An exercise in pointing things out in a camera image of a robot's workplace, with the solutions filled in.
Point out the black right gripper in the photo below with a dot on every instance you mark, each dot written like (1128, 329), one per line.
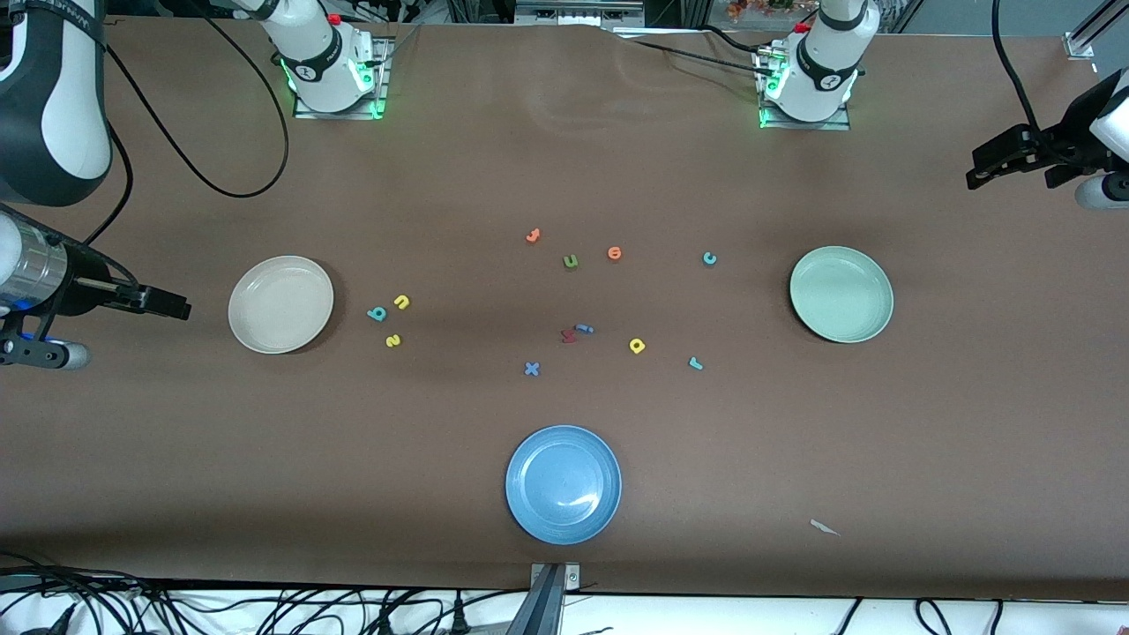
(85, 284)

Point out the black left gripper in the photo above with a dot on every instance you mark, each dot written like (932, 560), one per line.
(1065, 145)

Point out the teal foam letter g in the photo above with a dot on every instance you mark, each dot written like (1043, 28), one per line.
(374, 314)

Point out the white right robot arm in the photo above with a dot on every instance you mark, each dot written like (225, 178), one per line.
(62, 115)

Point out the beige brown plate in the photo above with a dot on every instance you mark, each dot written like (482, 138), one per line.
(280, 304)

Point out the aluminium profile bar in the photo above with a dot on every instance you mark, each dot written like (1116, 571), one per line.
(1080, 44)

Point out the pale green plate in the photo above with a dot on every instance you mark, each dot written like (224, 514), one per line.
(841, 294)

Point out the orange dried flowers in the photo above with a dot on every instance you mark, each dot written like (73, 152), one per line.
(750, 9)

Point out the white paper scrap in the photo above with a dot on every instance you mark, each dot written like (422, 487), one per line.
(825, 527)

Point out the grey metal box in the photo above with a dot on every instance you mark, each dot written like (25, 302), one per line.
(578, 13)

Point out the blue plate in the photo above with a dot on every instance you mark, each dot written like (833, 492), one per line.
(563, 485)

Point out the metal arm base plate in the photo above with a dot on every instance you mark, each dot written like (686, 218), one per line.
(385, 79)
(807, 125)

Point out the grey metal camera bracket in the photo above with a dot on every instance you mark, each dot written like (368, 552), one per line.
(549, 608)

